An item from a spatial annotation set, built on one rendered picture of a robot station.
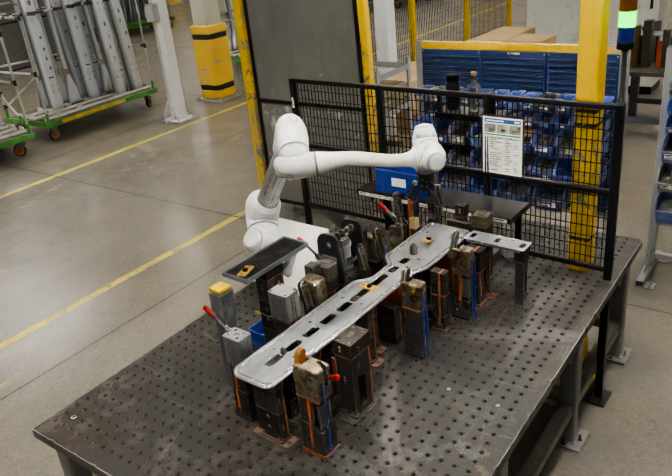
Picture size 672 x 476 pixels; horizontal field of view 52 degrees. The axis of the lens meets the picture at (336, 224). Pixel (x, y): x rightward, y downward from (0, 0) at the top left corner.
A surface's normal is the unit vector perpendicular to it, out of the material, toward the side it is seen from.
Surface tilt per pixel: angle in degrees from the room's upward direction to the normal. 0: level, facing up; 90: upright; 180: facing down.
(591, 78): 87
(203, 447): 0
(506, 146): 90
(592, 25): 90
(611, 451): 0
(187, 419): 0
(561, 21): 90
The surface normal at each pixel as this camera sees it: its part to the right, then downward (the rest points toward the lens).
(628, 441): -0.09, -0.91
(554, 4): -0.58, 0.39
